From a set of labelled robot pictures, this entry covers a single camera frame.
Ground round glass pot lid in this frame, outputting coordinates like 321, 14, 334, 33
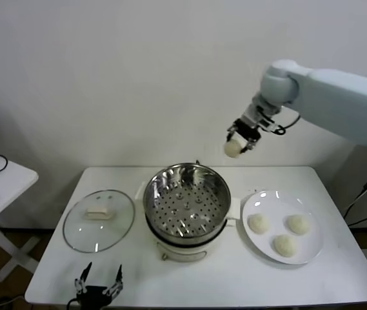
62, 189, 137, 253

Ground white steamed baozi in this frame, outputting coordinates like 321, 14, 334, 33
248, 214, 270, 234
223, 139, 245, 158
286, 214, 312, 236
273, 234, 299, 258

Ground cream electric cooker base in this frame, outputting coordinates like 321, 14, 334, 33
134, 180, 241, 262

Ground stainless steel steamer basket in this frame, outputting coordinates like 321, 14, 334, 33
143, 163, 232, 245

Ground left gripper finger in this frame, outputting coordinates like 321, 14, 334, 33
103, 264, 124, 296
75, 262, 93, 295

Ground white round plate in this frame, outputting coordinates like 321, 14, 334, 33
240, 190, 325, 265

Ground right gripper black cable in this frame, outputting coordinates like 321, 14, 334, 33
273, 109, 301, 136

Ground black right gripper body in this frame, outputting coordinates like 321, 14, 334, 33
233, 118, 262, 142

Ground white side table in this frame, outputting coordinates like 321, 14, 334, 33
0, 151, 39, 282

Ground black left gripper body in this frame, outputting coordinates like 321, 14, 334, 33
76, 285, 113, 308

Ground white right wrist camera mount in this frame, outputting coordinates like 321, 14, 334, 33
243, 102, 283, 133

